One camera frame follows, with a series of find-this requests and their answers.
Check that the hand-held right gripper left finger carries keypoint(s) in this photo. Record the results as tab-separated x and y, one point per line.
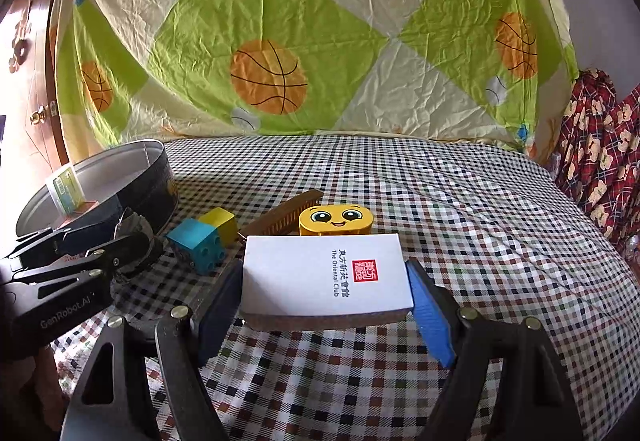
220	316

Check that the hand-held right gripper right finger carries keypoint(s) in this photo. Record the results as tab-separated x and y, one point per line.
432	321

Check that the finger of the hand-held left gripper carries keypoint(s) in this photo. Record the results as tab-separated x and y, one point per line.
75	271
45	243

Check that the copper coloured box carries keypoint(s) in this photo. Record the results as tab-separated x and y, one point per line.
82	210

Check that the white and green paper box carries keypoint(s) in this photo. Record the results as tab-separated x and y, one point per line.
62	188

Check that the blue toy block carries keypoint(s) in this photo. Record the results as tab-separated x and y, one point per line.
192	238

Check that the white card box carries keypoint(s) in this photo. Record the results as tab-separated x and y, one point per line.
300	281

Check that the yellow toy block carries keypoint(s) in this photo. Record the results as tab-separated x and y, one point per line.
220	221

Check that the round metal cookie tin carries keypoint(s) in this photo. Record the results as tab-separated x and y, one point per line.
115	171

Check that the brown wooden comb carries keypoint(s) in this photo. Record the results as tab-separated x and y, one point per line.
285	216

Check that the yellow smiley face box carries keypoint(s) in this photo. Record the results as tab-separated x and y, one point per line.
335	220

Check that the person's left forearm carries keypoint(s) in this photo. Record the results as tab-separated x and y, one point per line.
45	381

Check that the checkered cloth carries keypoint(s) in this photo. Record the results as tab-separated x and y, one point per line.
450	221

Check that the brass door knob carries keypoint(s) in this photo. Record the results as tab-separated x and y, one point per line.
39	116

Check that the wooden door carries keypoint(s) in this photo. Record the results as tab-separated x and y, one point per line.
35	71

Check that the door ornament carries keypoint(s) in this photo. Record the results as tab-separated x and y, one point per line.
20	43

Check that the red bear printed cloth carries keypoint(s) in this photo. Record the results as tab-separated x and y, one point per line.
600	146

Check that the green basketball printed sheet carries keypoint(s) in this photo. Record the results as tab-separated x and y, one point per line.
325	21

